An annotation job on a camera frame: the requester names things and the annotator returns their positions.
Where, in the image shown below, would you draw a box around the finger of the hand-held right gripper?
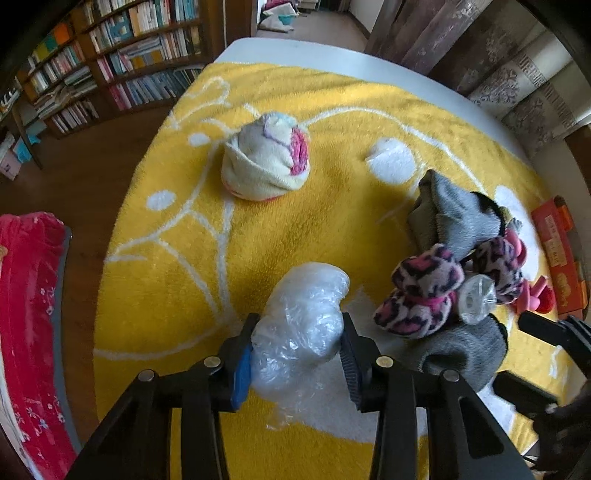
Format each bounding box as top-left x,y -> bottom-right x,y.
492,371 -> 557,416
518,312 -> 578,354

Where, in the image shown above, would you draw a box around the pink plastic toy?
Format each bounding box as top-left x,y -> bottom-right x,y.
508,226 -> 559,315

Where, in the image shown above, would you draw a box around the pile of cloth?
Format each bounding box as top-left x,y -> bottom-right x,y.
257,0 -> 320,34

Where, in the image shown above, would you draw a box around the patterned curtain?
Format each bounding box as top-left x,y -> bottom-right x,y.
365,0 -> 591,158

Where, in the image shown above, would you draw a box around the wooden bookshelf with books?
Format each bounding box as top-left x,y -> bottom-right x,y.
0,0 -> 218,139

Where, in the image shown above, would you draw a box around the red floral cloth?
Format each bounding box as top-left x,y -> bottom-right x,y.
0,212 -> 79,476

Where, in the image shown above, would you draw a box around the yellow patterned blanket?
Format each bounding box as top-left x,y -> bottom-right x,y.
92,62 -> 578,480

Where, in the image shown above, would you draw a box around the orange storage box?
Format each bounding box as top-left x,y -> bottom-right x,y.
531,196 -> 589,317

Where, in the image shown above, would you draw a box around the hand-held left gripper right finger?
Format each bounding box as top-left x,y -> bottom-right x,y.
339,314 -> 532,480

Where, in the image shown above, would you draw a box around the grey knitted socks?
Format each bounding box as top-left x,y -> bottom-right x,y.
406,169 -> 509,259

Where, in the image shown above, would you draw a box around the clear plastic bottle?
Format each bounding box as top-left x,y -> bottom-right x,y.
457,274 -> 498,324

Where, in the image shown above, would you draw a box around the rolled cream and pink sock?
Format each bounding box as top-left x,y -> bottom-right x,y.
221,112 -> 311,201

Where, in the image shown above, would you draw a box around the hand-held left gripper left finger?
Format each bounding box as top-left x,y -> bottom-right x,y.
67,313 -> 259,480

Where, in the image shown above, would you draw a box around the clear plastic bag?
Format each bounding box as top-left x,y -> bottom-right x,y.
249,262 -> 352,430

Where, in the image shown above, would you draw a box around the pink leopard fuzzy sock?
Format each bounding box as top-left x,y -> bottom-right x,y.
471,235 -> 525,303
373,244 -> 466,340

